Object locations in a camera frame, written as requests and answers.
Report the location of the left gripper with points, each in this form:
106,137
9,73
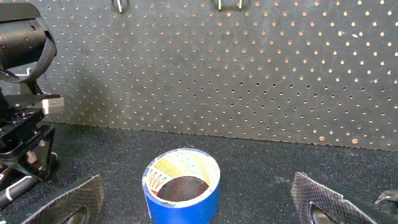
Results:
18,127

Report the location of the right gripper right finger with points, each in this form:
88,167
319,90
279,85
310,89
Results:
311,196

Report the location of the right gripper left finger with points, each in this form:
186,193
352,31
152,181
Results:
81,199

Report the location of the pliers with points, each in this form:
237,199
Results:
18,189

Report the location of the roll of blue tape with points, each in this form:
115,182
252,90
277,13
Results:
183,211

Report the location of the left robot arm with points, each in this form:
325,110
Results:
21,37

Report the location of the black pegboard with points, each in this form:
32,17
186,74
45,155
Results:
217,77

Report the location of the metal hook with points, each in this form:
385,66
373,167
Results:
219,4
119,6

